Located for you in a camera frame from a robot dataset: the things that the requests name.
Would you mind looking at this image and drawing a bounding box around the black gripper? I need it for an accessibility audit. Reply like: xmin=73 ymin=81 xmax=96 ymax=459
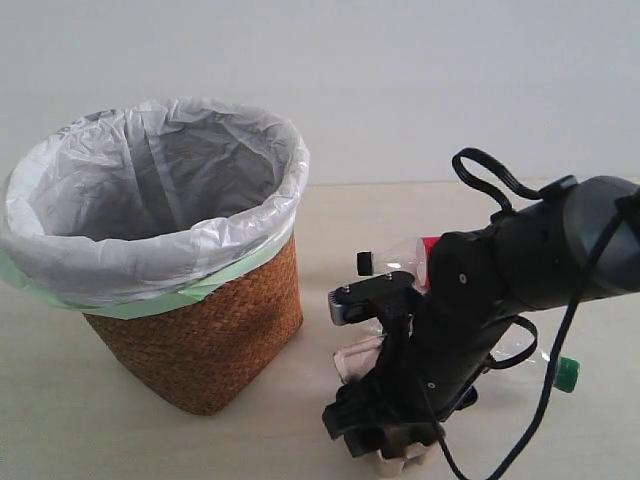
xmin=322 ymin=230 xmax=521 ymax=460

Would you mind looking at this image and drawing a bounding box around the beige paper carton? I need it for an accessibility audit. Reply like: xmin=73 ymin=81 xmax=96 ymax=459
xmin=322 ymin=336 xmax=444 ymax=479

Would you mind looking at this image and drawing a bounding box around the clear bottle green cap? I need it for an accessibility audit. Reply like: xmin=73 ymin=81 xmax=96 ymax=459
xmin=491 ymin=324 xmax=580 ymax=394

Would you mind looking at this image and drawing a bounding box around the clear cola bottle red label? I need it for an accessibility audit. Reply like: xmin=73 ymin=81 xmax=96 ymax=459
xmin=356 ymin=237 xmax=439 ymax=292

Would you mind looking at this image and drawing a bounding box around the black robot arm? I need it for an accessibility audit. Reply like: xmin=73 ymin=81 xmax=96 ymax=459
xmin=322 ymin=176 xmax=639 ymax=457

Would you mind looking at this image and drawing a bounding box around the woven brown wastebasket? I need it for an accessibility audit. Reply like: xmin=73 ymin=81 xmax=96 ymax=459
xmin=85 ymin=238 xmax=303 ymax=416

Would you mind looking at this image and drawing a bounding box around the white plastic bin liner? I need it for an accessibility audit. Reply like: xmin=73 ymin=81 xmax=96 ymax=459
xmin=1 ymin=97 xmax=310 ymax=309

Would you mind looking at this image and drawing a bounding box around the green tape band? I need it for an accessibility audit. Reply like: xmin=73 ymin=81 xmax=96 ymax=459
xmin=1 ymin=226 xmax=294 ymax=320

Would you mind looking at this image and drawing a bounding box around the black cable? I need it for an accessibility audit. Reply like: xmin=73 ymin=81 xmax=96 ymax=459
xmin=424 ymin=148 xmax=640 ymax=480

